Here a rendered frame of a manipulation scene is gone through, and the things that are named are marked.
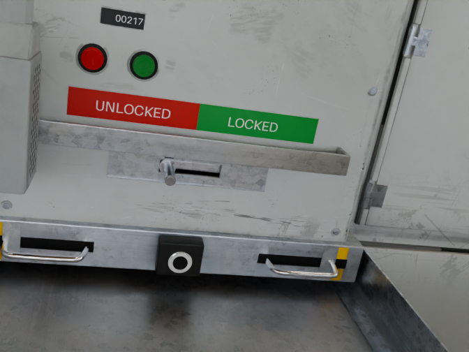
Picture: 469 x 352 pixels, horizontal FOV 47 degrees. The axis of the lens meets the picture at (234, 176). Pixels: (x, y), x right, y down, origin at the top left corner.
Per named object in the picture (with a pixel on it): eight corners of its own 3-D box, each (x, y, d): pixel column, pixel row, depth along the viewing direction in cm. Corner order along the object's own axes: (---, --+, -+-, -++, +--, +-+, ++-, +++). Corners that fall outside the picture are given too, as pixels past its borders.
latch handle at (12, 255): (87, 265, 68) (87, 259, 67) (-6, 259, 65) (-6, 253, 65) (90, 245, 72) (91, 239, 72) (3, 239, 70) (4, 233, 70)
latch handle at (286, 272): (343, 280, 75) (345, 275, 75) (269, 276, 73) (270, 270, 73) (331, 261, 80) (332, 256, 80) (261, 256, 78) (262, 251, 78)
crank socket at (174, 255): (199, 280, 73) (205, 247, 71) (155, 277, 71) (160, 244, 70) (197, 269, 75) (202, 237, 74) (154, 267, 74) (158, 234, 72)
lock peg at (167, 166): (178, 190, 66) (182, 160, 65) (160, 188, 65) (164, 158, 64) (174, 172, 72) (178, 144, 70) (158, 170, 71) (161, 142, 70)
